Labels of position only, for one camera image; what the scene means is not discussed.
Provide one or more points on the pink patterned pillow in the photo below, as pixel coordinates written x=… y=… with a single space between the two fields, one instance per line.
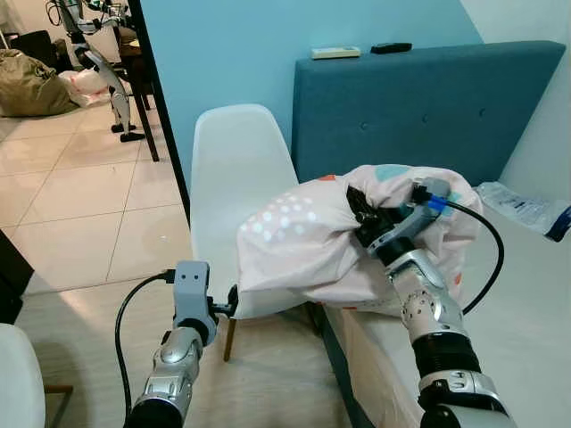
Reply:
x=294 y=250

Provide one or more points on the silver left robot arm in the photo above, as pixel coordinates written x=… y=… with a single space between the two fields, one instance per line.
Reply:
x=174 y=374

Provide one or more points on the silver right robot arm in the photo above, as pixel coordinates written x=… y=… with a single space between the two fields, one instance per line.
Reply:
x=428 y=303

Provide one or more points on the black chair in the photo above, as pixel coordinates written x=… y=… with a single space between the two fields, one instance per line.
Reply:
x=36 y=46

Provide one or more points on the blue padded headboard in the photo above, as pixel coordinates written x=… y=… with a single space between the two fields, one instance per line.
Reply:
x=419 y=107

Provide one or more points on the clear plastic bag blue label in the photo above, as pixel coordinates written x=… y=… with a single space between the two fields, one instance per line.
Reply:
x=517 y=205

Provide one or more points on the white remote control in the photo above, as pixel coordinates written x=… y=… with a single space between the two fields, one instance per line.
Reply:
x=335 y=53

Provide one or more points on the black remote control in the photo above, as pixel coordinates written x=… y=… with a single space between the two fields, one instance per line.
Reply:
x=391 y=48

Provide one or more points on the black furniture piece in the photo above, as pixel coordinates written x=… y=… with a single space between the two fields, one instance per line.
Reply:
x=13 y=276

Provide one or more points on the silver humanoid robot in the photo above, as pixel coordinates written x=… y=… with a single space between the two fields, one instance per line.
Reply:
x=111 y=80

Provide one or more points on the white pink plastic bag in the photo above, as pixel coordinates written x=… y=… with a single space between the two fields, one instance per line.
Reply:
x=87 y=85

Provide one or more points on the olive green bag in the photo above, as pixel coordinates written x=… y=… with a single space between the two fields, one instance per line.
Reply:
x=31 y=89

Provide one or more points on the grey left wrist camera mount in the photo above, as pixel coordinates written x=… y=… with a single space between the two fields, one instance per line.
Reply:
x=191 y=290

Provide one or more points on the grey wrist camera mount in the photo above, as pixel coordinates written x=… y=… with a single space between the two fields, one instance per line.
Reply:
x=191 y=290
x=426 y=209

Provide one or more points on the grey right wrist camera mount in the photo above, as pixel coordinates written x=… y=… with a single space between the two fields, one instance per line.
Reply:
x=426 y=209

